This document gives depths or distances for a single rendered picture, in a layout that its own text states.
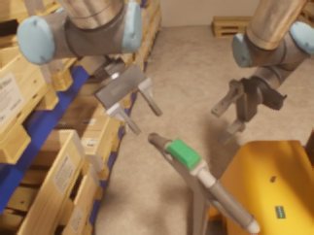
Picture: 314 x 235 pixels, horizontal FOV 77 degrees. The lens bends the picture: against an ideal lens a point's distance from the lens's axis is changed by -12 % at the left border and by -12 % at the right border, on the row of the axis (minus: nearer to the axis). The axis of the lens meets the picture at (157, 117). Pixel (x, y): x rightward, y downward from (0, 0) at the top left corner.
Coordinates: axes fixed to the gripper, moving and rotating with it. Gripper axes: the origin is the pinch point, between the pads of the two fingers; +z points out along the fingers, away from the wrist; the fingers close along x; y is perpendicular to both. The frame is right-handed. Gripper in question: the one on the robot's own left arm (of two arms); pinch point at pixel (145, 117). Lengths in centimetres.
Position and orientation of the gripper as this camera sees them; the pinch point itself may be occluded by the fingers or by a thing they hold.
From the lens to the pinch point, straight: 59.7
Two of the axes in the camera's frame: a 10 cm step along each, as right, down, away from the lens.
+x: -7.4, 6.4, -2.1
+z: 5.7, 7.7, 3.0
